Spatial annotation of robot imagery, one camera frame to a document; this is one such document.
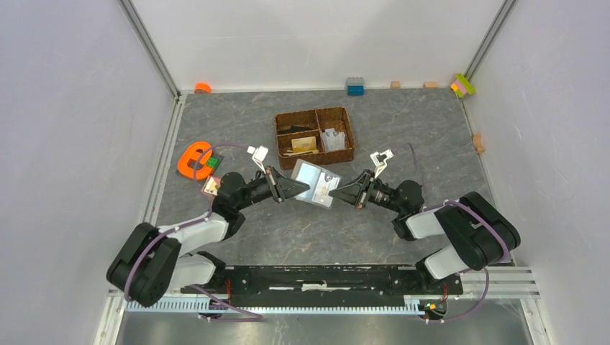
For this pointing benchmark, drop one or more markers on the orange round cap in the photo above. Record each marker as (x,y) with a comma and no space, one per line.
(202,88)

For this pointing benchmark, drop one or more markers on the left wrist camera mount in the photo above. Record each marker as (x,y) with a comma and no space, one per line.
(258,154)

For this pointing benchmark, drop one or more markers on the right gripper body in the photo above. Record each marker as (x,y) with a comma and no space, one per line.
(375,192)

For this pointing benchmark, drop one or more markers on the grey card holder wallet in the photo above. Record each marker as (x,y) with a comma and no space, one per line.
(306,172)

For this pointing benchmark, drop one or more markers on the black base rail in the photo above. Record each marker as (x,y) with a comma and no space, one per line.
(380,285)

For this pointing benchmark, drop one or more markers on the white VIP card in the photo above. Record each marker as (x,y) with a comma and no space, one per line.
(319,194)

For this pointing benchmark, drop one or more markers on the blue grey toy brick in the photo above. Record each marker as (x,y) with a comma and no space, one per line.
(355,86)

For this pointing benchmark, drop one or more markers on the brown wicker divided basket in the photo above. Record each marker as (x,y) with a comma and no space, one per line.
(316,119)

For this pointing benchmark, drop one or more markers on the black item in basket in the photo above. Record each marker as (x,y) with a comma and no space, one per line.
(292,129)

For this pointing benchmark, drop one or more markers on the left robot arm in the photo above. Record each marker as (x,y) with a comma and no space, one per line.
(156,259)

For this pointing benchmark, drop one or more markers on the wooden arch block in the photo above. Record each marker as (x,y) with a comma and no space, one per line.
(478,143)

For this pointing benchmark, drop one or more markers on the white cards in basket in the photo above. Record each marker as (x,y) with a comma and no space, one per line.
(333,140)

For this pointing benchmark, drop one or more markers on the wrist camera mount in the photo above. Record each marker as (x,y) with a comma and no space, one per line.
(258,154)
(380,160)

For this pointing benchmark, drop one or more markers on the yellow card in basket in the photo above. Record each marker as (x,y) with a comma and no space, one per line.
(304,144)

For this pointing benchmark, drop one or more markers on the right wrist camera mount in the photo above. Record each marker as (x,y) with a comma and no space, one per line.
(380,160)

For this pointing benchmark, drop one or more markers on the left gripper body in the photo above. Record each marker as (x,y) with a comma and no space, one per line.
(273,185)

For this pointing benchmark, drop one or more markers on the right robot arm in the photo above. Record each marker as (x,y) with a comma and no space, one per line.
(479,235)

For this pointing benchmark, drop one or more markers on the multicolour toy brick stack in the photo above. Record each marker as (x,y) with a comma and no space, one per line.
(461,86)

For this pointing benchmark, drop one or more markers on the green toy block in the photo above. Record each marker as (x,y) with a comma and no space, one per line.
(214,162)

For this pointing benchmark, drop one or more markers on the orange plastic tape dispenser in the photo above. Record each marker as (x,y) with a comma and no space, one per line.
(192,163)

